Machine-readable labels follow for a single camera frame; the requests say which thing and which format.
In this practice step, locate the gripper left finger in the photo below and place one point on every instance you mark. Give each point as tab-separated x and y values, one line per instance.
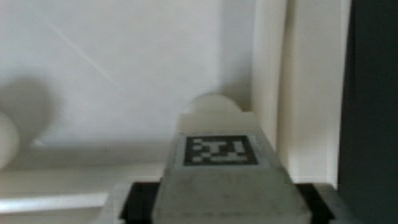
138	203

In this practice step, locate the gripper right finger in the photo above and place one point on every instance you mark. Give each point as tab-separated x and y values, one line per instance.
320	211

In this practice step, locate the white square tabletop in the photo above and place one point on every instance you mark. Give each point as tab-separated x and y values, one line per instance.
128	69

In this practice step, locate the white leg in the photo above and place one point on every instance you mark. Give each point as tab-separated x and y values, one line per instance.
225	185

